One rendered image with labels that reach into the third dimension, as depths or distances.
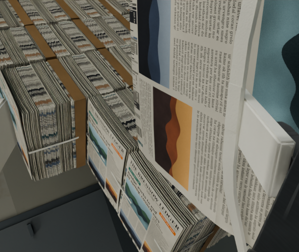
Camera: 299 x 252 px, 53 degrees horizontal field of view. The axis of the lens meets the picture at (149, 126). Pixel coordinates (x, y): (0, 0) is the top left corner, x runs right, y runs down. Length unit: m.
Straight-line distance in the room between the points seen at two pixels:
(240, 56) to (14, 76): 1.13
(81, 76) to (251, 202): 1.05
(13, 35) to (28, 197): 2.10
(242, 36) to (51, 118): 0.99
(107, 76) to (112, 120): 0.26
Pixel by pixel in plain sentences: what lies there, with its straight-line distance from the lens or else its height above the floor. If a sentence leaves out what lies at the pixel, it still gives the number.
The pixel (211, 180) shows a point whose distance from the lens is 0.27.
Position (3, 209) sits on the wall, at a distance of 3.32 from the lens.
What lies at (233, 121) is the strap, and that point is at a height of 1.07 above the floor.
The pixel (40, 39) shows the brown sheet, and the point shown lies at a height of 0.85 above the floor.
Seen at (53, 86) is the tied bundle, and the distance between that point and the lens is 1.18.
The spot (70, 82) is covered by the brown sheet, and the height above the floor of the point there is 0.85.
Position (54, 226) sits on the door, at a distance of 3.34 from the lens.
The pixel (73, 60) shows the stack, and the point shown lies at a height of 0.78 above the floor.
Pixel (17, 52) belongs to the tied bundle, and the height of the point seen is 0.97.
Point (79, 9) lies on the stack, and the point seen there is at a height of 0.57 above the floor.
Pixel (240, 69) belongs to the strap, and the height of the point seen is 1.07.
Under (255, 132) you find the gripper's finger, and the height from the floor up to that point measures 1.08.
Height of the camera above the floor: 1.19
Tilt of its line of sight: 29 degrees down
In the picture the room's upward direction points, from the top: 108 degrees counter-clockwise
